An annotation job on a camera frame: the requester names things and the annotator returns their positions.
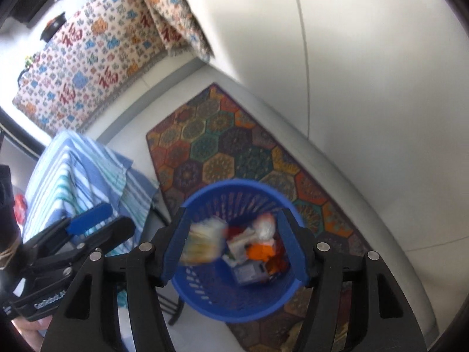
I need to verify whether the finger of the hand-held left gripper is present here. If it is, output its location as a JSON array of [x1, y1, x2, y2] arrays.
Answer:
[[31, 217, 136, 283], [22, 202, 114, 261]]

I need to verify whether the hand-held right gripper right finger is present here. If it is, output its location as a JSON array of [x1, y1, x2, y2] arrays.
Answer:
[[276, 207, 427, 352]]

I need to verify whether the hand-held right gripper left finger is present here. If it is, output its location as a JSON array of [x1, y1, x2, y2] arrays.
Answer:
[[40, 205, 191, 352]]

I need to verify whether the red snack packet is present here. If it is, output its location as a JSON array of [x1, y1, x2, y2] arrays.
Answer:
[[266, 236, 292, 275]]

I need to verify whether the yellow green snack packet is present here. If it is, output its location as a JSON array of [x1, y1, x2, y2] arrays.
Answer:
[[179, 218, 228, 265]]

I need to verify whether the orange white snack wrapper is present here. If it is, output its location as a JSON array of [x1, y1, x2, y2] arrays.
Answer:
[[246, 214, 279, 265]]

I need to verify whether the beige bread packet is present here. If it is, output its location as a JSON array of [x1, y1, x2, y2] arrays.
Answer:
[[222, 229, 257, 268]]

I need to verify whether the red plastic bag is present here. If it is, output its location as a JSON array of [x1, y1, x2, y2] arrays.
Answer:
[[226, 225, 253, 241]]

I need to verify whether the blue plastic basket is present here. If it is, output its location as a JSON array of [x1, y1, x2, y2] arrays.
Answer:
[[171, 179, 312, 324]]

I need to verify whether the person's left hand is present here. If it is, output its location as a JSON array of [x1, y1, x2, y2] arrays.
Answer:
[[11, 321, 48, 352]]

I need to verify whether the striped tablecloth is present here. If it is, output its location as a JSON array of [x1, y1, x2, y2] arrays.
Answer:
[[22, 130, 160, 309]]

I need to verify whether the red packet with gold emblem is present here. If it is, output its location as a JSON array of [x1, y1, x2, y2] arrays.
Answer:
[[14, 194, 28, 224]]

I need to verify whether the hexagon patterned rug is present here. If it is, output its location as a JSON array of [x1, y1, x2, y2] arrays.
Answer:
[[146, 82, 374, 352]]

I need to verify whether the patterned sofa blanket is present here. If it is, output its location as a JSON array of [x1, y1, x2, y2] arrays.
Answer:
[[13, 0, 169, 134]]

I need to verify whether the black clay pot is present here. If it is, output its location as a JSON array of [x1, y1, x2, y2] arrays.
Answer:
[[40, 13, 68, 41]]

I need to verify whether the narrow patterned blanket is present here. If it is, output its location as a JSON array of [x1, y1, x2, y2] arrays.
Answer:
[[132, 0, 213, 63]]

